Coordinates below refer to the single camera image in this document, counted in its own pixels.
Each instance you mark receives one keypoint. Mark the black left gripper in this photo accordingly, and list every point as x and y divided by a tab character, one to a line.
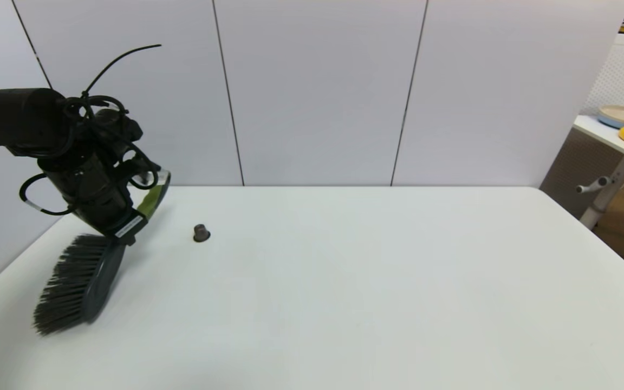
109	214

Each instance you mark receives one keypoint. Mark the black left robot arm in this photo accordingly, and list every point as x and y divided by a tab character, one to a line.
14	119

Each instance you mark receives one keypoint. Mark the small grey capsule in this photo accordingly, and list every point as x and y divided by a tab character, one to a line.
202	234

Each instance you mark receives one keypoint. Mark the white side table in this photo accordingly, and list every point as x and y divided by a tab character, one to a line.
610	136

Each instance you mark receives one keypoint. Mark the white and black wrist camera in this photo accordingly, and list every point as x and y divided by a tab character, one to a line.
163	176

